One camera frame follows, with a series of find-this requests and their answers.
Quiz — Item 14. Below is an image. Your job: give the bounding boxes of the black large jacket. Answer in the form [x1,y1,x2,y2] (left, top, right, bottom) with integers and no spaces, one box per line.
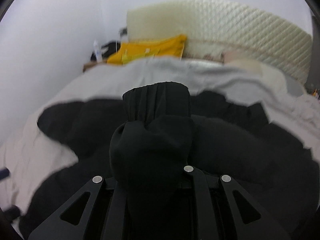
[19,82,319,239]

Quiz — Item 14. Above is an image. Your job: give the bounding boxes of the grey bed sheet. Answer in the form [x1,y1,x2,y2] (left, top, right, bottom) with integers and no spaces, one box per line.
[1,57,319,226]

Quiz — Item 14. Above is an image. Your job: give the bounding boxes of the patchwork pillow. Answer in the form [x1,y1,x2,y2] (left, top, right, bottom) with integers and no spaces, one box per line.
[221,50,285,82]

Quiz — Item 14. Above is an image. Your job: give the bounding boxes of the wooden nightstand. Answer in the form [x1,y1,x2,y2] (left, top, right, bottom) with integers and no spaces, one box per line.
[82,61,106,73]

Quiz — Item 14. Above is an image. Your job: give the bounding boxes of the white plastic bottle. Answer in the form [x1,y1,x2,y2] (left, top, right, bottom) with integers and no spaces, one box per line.
[93,40,103,63]

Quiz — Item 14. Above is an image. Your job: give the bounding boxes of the black item on nightstand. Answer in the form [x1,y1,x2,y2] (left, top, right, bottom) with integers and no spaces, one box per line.
[90,41,121,61]

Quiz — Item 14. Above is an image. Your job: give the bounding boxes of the yellow pillow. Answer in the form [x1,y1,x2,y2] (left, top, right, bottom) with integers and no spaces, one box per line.
[106,34,187,65]

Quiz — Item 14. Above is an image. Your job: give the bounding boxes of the cream quilted headboard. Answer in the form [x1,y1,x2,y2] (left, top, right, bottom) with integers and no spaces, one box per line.
[126,0,313,84]

